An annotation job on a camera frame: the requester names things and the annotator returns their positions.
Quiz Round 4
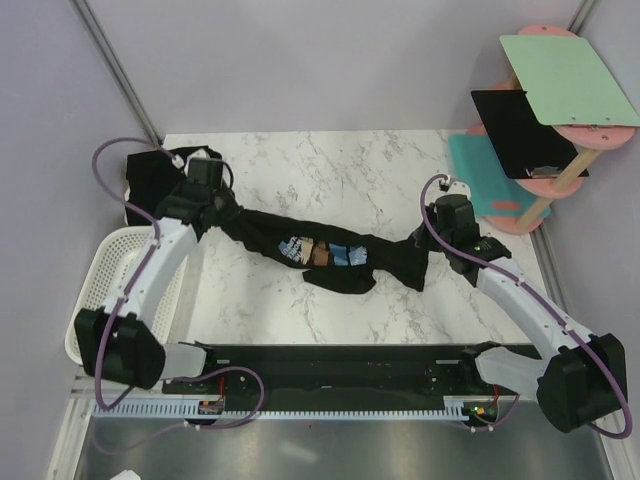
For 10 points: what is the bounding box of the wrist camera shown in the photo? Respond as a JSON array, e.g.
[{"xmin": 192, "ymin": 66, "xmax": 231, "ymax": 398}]
[
  {"xmin": 186, "ymin": 158, "xmax": 225, "ymax": 188},
  {"xmin": 435, "ymin": 194, "xmax": 480, "ymax": 238}
]

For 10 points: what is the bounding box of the aluminium frame rail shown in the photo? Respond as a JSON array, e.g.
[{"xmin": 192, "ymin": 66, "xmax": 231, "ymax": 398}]
[{"xmin": 69, "ymin": 0, "xmax": 163, "ymax": 145}]

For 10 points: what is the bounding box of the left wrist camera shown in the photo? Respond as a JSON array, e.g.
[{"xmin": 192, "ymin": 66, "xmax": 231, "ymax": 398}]
[{"xmin": 186, "ymin": 158, "xmax": 225, "ymax": 188}]

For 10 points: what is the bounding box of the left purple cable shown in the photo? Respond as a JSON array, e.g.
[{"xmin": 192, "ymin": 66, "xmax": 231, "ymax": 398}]
[{"xmin": 92, "ymin": 135, "xmax": 265, "ymax": 454}]

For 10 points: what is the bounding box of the folded black t shirt stack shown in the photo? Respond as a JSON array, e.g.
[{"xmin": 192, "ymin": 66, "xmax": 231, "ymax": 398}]
[{"xmin": 125, "ymin": 145, "xmax": 223, "ymax": 214}]

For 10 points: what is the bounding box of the green clipboard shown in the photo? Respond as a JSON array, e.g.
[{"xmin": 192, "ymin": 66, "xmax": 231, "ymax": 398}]
[{"xmin": 500, "ymin": 35, "xmax": 639, "ymax": 127}]

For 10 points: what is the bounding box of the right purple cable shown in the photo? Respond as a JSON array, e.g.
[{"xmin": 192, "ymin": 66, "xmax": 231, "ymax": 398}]
[{"xmin": 419, "ymin": 173, "xmax": 632, "ymax": 441}]

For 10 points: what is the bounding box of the light blue cable duct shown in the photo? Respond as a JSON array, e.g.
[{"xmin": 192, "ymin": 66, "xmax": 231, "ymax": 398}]
[{"xmin": 91, "ymin": 398, "xmax": 472, "ymax": 421}]

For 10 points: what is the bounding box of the black clipboard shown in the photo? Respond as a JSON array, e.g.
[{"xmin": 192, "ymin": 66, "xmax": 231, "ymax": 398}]
[{"xmin": 471, "ymin": 90, "xmax": 578, "ymax": 180}]

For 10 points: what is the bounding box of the purple cable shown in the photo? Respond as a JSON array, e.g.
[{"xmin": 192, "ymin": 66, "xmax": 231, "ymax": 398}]
[
  {"xmin": 92, "ymin": 135, "xmax": 265, "ymax": 454},
  {"xmin": 419, "ymin": 173, "xmax": 632, "ymax": 441}
]

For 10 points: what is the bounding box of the white perforated laundry basket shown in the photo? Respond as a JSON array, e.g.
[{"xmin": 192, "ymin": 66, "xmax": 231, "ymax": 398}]
[{"xmin": 64, "ymin": 224, "xmax": 194, "ymax": 369}]

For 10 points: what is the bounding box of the black printed t shirt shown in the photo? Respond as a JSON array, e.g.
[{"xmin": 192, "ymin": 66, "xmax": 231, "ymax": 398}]
[{"xmin": 216, "ymin": 191, "xmax": 428, "ymax": 295}]

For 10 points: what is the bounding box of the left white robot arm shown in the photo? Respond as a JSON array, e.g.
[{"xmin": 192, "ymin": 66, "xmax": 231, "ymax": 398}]
[{"xmin": 74, "ymin": 183, "xmax": 240, "ymax": 393}]

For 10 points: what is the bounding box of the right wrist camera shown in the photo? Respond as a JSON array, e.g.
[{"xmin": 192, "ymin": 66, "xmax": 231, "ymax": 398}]
[{"xmin": 435, "ymin": 194, "xmax": 480, "ymax": 238}]

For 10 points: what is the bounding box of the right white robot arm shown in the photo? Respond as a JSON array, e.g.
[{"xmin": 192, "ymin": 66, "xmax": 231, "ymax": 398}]
[{"xmin": 413, "ymin": 225, "xmax": 633, "ymax": 440}]

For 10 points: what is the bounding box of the teal mat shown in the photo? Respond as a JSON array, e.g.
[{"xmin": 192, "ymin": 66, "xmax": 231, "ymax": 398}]
[{"xmin": 448, "ymin": 134, "xmax": 537, "ymax": 217}]

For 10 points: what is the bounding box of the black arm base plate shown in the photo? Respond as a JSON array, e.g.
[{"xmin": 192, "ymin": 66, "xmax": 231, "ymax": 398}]
[{"xmin": 194, "ymin": 342, "xmax": 512, "ymax": 396}]

